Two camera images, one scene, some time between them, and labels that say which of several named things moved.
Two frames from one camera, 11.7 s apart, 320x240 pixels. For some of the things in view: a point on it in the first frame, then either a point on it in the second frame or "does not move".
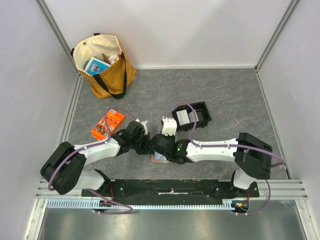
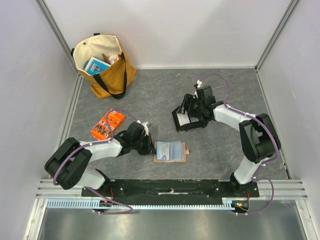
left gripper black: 145,150 does not move
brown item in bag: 106,59 does not move
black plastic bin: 202,112 does not move
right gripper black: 155,144 to 189,113
